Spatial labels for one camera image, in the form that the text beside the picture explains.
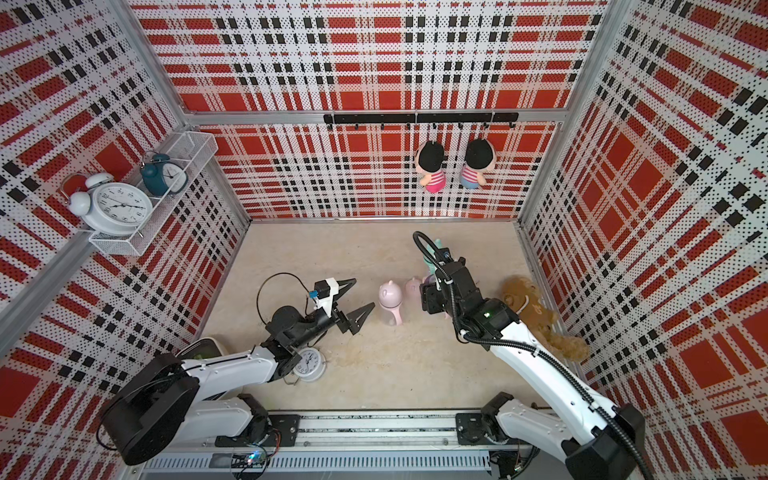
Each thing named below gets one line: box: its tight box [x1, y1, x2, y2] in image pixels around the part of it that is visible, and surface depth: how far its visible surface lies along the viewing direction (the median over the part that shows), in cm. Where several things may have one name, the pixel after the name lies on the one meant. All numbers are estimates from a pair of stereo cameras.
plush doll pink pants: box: [415, 141, 447, 193], surface depth 98 cm
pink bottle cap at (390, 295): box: [378, 280, 403, 308], surface depth 82 cm
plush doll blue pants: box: [460, 138, 497, 190], surface depth 97 cm
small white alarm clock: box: [293, 347, 327, 382], surface depth 82 cm
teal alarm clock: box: [140, 150, 189, 198], surface depth 73 cm
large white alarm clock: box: [68, 172, 153, 239], surface depth 63 cm
